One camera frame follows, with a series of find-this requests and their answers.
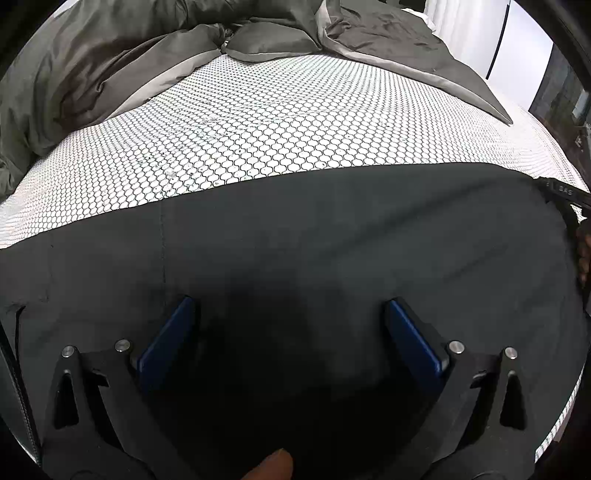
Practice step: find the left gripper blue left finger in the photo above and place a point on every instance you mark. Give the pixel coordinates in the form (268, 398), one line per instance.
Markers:
(99, 424)

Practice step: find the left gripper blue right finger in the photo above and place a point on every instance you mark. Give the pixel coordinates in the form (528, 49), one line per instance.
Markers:
(478, 423)

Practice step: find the black pants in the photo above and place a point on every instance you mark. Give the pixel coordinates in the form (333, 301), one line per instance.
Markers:
(224, 425)

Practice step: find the person's right hand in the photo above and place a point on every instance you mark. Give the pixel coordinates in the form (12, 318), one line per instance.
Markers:
(583, 237)

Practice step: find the person's left hand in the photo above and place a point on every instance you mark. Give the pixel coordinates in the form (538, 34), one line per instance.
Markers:
(278, 466)

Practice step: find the white wardrobe door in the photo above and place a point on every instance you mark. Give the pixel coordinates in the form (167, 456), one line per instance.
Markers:
(522, 58)

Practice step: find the white curtain right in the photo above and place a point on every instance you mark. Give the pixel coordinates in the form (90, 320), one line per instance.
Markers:
(471, 29)

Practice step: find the white patterned mattress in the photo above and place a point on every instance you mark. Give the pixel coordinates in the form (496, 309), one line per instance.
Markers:
(277, 129)

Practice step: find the dark grey duvet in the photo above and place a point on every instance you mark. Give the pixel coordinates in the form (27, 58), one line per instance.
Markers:
(98, 59)

